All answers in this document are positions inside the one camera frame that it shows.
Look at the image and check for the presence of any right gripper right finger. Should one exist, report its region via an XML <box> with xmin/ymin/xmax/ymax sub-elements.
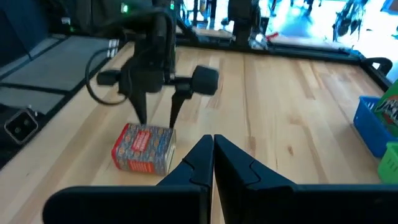
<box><xmin>213</xmin><ymin>133</ymin><xmax>297</xmax><ymax>224</ymax></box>

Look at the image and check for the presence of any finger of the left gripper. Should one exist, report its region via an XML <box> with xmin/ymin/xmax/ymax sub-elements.
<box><xmin>169</xmin><ymin>90</ymin><xmax>193</xmax><ymax>129</ymax></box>
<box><xmin>128</xmin><ymin>91</ymin><xmax>148</xmax><ymax>126</ymax></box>

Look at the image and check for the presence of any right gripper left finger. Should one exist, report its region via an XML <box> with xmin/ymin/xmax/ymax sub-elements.
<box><xmin>156</xmin><ymin>133</ymin><xmax>215</xmax><ymax>224</ymax></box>

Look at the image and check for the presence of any red patterned carton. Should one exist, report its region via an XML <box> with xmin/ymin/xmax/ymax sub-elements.
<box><xmin>111</xmin><ymin>123</ymin><xmax>177</xmax><ymax>176</ymax></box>

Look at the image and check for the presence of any green Apple Jacks box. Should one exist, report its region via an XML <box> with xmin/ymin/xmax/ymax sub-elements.
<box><xmin>374</xmin><ymin>80</ymin><xmax>398</xmax><ymax>138</ymax></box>

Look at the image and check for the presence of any blue plastic basket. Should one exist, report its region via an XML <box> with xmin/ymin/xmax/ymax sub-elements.
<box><xmin>353</xmin><ymin>95</ymin><xmax>398</xmax><ymax>159</ymax></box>

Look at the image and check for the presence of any black table-level camera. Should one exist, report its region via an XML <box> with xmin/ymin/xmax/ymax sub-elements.
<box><xmin>3</xmin><ymin>108</ymin><xmax>40</xmax><ymax>146</ymax></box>

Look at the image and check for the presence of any black table frame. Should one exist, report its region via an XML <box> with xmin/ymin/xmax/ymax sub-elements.
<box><xmin>172</xmin><ymin>18</ymin><xmax>393</xmax><ymax>91</ymax></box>

